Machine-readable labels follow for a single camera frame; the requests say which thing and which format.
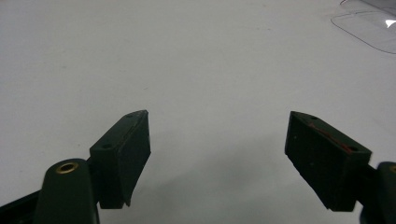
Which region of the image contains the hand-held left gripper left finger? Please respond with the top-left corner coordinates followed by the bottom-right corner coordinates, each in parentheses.
top-left (89, 109), bottom-right (152, 210)

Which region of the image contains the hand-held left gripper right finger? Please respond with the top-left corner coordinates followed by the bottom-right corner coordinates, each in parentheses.
top-left (284, 110), bottom-right (373, 213)

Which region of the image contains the clear plastic container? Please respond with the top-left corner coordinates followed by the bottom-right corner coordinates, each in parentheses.
top-left (330, 0), bottom-right (396, 55)

